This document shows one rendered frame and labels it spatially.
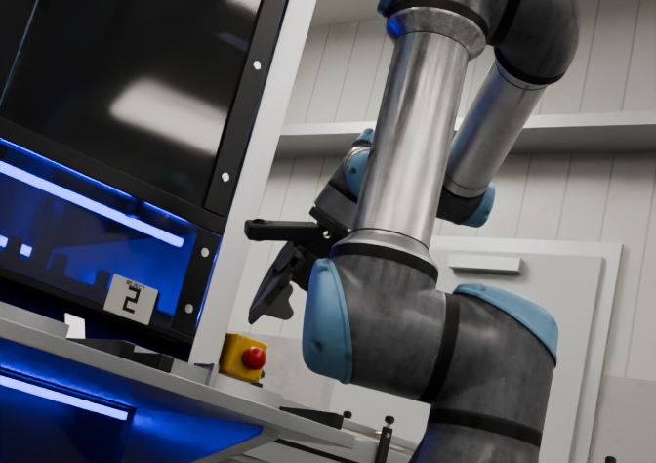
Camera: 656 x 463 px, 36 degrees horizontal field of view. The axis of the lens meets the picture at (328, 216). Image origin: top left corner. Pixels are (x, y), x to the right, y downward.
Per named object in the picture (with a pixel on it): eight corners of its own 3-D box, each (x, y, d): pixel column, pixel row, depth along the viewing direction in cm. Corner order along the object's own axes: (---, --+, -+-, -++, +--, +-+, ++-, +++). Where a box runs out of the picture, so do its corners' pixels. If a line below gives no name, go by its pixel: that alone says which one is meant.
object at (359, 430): (168, 432, 177) (192, 345, 181) (124, 425, 189) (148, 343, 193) (430, 508, 217) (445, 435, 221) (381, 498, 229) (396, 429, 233)
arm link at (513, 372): (561, 435, 98) (584, 302, 102) (429, 400, 98) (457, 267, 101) (521, 441, 110) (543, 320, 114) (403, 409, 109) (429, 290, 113)
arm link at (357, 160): (430, 164, 145) (421, 158, 156) (354, 144, 144) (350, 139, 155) (415, 217, 146) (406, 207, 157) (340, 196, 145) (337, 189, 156)
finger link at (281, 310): (276, 344, 161) (308, 296, 160) (245, 325, 159) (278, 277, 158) (273, 337, 164) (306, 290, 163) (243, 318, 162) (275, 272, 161)
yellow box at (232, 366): (204, 370, 179) (215, 331, 181) (235, 381, 184) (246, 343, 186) (228, 372, 174) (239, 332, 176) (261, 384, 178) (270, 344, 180)
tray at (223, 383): (16, 360, 157) (22, 338, 158) (155, 403, 172) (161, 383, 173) (122, 369, 131) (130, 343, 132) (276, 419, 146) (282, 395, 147)
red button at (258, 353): (234, 365, 176) (240, 343, 177) (252, 372, 178) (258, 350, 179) (247, 366, 173) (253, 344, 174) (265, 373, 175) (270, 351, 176)
